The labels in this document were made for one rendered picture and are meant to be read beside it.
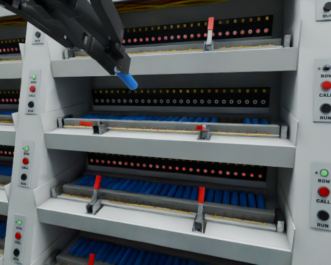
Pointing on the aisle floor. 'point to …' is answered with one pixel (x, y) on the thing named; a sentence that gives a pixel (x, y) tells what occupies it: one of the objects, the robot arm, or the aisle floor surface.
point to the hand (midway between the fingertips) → (110, 55)
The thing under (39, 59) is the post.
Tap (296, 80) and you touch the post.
